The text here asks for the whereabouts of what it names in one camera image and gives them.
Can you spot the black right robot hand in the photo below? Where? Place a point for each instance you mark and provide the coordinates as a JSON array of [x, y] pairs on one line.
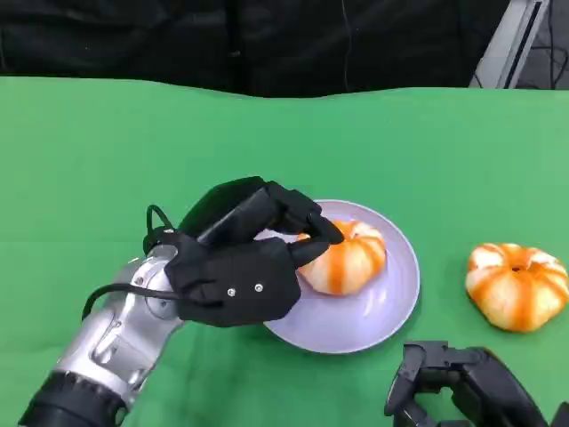
[[493, 387]]

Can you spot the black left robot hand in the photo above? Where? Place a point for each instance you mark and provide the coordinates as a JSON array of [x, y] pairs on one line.
[[231, 209]]

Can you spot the orange white toy bread roll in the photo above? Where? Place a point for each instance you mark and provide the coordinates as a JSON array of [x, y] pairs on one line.
[[515, 293], [347, 262]]

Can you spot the green table cloth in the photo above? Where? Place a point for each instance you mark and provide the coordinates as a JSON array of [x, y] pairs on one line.
[[133, 147]]

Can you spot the lilac plate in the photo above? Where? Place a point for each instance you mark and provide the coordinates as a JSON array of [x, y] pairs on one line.
[[355, 320]]

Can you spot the black backdrop curtain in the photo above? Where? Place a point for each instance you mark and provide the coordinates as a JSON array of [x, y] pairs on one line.
[[178, 40]]

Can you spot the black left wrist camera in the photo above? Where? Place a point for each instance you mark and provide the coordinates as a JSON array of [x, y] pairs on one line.
[[240, 276]]

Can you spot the grey aluminium frame post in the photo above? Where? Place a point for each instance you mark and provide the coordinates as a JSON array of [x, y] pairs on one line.
[[509, 49]]

